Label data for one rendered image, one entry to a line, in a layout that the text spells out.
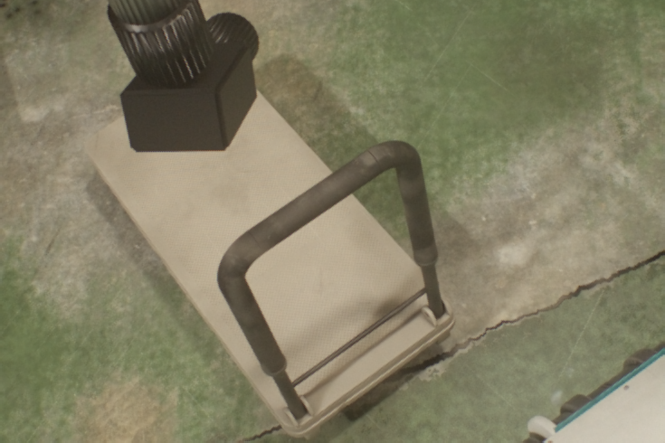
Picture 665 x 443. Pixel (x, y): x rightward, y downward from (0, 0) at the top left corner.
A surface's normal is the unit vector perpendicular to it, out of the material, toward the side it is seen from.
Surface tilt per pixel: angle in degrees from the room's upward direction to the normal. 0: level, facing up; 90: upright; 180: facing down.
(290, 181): 0
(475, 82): 0
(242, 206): 0
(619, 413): 37
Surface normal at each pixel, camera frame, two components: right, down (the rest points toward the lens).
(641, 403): -0.44, -0.84
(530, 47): -0.15, -0.56
